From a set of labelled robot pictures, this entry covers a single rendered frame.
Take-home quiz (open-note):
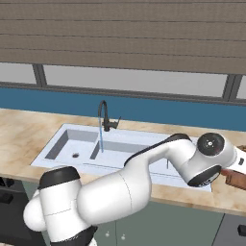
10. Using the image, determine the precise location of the black sink faucet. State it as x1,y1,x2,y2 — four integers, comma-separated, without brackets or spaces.
97,100,122,133

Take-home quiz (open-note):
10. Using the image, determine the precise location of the pale grey double sink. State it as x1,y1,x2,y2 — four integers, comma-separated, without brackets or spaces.
31,123,213,193

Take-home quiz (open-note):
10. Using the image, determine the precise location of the grey framed window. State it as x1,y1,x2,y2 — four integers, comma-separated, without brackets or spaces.
0,61,246,107

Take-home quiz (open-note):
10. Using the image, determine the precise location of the grey appliance front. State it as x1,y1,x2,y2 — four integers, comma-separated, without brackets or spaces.
211,212,246,246

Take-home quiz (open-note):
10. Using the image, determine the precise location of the grey-brown window blind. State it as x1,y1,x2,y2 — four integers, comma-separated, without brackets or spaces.
0,0,246,76

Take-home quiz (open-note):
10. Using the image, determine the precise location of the blue water stream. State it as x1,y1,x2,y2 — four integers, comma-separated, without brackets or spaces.
98,116,105,154

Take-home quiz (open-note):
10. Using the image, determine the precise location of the brown wooden cutting board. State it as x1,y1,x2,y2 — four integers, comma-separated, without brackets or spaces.
220,144,246,192

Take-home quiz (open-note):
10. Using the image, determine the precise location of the black oven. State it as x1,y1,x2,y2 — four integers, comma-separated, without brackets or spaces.
0,175,46,246

